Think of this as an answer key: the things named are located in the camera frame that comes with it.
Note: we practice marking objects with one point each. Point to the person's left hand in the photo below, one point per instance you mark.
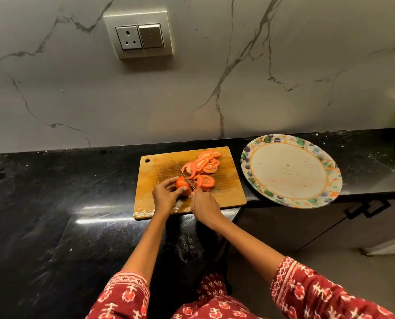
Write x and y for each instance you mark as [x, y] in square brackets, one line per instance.
[164, 199]

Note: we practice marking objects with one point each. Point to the person's right hand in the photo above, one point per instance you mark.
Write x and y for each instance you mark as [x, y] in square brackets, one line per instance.
[205, 209]

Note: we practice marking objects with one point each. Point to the red tomato slice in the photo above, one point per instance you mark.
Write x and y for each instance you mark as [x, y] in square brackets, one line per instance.
[192, 169]
[198, 181]
[209, 182]

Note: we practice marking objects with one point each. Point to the pile of tomato slices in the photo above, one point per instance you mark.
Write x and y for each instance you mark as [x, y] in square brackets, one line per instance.
[205, 161]

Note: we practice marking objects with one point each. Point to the floral rimmed plate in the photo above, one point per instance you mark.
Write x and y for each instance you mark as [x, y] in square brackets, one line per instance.
[288, 171]

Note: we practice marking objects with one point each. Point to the person's right forearm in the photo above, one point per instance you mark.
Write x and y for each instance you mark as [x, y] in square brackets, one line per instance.
[249, 249]

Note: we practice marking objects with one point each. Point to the person's left forearm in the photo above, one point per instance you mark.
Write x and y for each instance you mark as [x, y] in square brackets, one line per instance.
[146, 249]

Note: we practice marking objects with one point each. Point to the wooden cutting board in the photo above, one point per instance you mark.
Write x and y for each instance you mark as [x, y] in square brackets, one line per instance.
[151, 189]

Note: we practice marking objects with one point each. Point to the brown lower cabinet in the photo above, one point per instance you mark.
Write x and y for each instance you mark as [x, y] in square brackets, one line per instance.
[293, 225]

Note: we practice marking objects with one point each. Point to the red patterned tunic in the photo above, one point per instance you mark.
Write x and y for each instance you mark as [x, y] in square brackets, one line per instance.
[217, 302]

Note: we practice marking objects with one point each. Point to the red patterned left sleeve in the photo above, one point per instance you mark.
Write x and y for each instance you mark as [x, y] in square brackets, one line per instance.
[121, 297]

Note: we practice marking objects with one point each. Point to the red patterned sleeve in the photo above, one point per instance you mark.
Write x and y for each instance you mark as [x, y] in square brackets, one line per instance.
[320, 294]
[121, 297]

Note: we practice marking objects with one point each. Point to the red patterned right sleeve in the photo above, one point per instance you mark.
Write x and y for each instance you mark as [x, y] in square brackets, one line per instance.
[320, 294]

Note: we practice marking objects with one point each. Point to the wall socket and switch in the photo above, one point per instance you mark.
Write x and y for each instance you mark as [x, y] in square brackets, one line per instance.
[138, 35]

